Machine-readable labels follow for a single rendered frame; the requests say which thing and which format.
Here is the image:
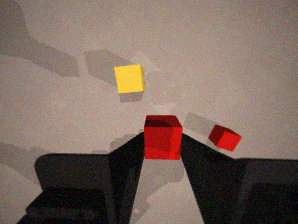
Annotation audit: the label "red cube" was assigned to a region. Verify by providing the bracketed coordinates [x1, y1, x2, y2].
[144, 115, 183, 160]
[208, 124, 242, 151]

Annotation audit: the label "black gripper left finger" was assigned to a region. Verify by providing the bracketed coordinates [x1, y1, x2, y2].
[34, 132, 145, 224]

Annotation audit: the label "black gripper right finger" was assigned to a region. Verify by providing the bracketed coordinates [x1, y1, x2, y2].
[180, 133, 298, 224]

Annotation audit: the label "yellow cube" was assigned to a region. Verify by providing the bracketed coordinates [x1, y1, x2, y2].
[114, 64, 145, 93]

